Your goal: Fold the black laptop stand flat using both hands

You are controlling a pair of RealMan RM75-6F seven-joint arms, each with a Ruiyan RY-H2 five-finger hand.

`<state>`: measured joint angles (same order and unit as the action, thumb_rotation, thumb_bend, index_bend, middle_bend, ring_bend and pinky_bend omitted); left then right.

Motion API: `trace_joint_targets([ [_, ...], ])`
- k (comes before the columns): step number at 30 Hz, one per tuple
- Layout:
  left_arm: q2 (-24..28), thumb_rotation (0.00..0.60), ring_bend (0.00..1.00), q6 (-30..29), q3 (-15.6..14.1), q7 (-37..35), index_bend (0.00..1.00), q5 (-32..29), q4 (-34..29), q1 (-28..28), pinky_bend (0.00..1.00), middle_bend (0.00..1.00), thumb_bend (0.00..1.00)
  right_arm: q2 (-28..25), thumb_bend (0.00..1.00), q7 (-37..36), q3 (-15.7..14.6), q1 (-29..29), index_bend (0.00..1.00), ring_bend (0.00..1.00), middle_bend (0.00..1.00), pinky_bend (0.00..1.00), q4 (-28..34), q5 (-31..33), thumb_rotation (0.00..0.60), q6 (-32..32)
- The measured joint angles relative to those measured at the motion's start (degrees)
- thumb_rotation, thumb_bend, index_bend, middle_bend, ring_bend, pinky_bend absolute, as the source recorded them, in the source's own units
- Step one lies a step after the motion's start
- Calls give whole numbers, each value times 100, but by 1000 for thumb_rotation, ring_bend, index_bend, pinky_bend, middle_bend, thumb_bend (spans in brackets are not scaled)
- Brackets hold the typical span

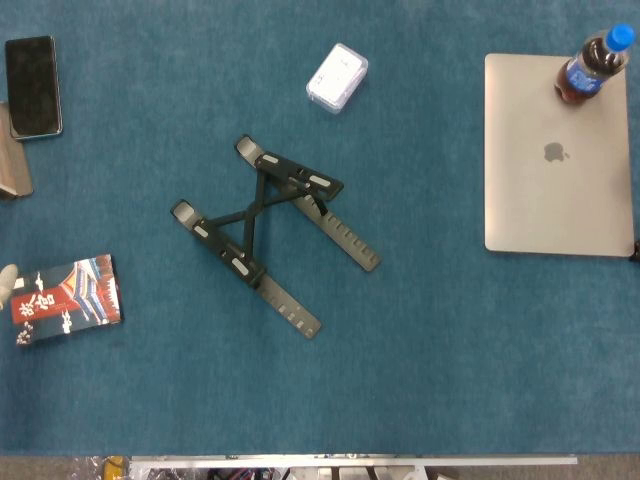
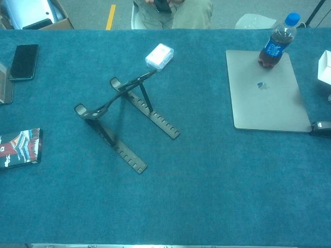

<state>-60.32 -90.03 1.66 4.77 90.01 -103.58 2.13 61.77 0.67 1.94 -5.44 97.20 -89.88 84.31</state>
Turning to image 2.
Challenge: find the black folding laptop stand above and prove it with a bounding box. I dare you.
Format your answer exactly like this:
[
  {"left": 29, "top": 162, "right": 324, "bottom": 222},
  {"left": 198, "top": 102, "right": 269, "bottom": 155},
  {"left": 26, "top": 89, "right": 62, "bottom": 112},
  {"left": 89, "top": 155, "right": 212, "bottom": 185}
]
[{"left": 73, "top": 69, "right": 181, "bottom": 175}]

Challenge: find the silver laptop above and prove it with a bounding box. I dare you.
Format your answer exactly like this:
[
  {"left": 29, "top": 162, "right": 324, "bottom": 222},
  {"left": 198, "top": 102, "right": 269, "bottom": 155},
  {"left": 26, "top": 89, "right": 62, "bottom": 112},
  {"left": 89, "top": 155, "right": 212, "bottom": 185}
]
[{"left": 225, "top": 49, "right": 312, "bottom": 133}]

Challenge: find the clear plastic card box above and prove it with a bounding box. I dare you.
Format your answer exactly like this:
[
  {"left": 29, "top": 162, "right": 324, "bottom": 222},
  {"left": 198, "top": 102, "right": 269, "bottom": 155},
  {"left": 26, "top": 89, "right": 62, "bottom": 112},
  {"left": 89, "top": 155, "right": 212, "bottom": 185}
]
[{"left": 145, "top": 43, "right": 175, "bottom": 72}]

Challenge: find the teal felt table cloth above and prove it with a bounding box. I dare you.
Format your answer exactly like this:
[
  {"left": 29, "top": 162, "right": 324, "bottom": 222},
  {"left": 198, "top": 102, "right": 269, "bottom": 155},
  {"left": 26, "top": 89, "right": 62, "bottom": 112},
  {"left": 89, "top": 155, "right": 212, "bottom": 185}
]
[{"left": 0, "top": 28, "right": 331, "bottom": 246}]

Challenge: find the seated person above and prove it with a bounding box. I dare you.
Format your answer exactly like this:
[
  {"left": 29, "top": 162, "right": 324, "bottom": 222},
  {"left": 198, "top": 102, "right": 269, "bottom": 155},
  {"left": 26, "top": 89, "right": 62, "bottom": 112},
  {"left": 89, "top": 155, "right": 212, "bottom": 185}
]
[{"left": 133, "top": 0, "right": 214, "bottom": 29}]

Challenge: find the phone in person's hands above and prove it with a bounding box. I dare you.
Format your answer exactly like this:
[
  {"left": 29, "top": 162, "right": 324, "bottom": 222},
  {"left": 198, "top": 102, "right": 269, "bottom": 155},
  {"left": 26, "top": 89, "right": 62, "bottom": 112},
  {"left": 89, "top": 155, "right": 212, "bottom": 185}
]
[{"left": 154, "top": 0, "right": 173, "bottom": 13}]

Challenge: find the yellow floor tape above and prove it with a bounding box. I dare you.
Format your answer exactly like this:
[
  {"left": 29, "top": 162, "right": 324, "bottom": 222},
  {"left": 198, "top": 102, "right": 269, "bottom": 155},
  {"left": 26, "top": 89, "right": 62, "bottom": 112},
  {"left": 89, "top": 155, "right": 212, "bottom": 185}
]
[{"left": 106, "top": 4, "right": 117, "bottom": 30}]

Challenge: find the cola bottle blue label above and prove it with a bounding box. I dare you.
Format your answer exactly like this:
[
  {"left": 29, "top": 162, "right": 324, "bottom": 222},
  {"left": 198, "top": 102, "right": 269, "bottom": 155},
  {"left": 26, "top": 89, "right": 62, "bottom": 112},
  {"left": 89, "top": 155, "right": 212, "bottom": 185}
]
[{"left": 257, "top": 12, "right": 301, "bottom": 69}]

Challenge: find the brown cardboard box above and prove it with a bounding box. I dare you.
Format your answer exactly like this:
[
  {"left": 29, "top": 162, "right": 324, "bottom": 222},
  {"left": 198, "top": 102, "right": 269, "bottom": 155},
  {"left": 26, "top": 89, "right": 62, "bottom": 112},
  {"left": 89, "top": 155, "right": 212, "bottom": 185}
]
[{"left": 0, "top": 0, "right": 75, "bottom": 30}]

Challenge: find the book with red building cover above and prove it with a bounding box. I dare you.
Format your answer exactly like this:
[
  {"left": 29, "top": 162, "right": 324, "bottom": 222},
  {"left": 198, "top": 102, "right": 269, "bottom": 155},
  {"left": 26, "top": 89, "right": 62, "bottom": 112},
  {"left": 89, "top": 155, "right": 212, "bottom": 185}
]
[{"left": 0, "top": 128, "right": 43, "bottom": 169}]

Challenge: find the black smartphone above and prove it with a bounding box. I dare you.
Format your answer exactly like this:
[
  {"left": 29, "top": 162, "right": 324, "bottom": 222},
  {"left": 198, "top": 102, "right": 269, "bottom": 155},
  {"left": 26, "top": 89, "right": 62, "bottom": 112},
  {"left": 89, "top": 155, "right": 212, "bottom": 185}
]
[{"left": 8, "top": 44, "right": 40, "bottom": 81}]

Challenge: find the small black device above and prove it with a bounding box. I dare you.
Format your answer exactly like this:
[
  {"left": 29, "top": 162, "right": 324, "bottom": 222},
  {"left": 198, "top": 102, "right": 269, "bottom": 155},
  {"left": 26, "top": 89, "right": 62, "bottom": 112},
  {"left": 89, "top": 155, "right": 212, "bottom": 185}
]
[{"left": 309, "top": 120, "right": 331, "bottom": 138}]

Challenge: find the grey tablet edge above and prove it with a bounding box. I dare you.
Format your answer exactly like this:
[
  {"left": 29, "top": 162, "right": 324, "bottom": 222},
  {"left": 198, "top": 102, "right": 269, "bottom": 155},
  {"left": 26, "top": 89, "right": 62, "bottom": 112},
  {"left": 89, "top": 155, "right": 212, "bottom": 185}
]
[{"left": 0, "top": 61, "right": 15, "bottom": 105}]

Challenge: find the white cardboard box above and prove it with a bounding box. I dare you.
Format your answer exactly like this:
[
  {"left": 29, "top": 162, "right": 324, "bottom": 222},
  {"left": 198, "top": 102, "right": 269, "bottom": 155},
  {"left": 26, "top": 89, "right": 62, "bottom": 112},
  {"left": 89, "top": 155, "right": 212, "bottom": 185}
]
[{"left": 317, "top": 50, "right": 331, "bottom": 86}]

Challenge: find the white plastic item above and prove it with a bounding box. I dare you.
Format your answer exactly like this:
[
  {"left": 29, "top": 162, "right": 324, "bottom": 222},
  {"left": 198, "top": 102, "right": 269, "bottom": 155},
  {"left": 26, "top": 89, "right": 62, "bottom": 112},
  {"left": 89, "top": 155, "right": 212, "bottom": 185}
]
[{"left": 5, "top": 0, "right": 65, "bottom": 29}]

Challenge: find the black tripod leg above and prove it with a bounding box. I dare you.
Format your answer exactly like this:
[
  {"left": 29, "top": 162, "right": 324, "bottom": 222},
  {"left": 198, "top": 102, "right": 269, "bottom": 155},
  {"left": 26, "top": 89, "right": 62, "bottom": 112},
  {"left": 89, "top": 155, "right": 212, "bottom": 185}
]
[{"left": 305, "top": 0, "right": 327, "bottom": 26}]

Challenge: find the aluminium table frame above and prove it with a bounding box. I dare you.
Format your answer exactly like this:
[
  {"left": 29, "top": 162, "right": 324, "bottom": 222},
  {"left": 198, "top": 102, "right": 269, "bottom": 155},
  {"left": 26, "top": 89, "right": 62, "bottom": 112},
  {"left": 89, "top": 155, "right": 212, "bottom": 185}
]
[{"left": 25, "top": 243, "right": 306, "bottom": 248}]

